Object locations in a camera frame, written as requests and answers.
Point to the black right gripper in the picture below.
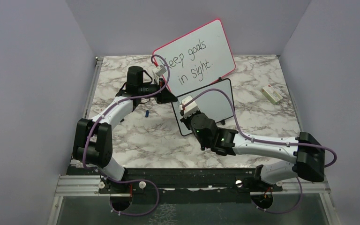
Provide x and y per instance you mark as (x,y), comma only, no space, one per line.
(185,120)

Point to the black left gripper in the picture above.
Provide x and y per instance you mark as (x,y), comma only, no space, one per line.
(165,96)

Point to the black framed whiteboard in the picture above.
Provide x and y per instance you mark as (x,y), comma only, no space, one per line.
(183,129)

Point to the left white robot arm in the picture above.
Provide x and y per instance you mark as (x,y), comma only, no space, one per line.
(93,145)

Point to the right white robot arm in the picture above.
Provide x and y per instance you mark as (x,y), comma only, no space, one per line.
(301,156)

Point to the pink framed whiteboard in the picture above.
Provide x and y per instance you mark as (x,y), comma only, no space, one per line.
(197,58)

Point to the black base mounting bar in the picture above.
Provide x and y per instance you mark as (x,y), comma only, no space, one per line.
(182,186)

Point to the white green box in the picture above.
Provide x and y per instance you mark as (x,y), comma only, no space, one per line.
(271,94)

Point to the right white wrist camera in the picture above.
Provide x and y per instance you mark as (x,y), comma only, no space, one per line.
(187,104)

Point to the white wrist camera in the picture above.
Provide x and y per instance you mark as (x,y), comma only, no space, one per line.
(187,104)
(159,71)

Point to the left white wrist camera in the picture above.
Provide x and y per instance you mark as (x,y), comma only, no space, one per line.
(159,71)

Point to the aluminium rail table edge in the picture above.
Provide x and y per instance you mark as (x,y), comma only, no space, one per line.
(78,181)

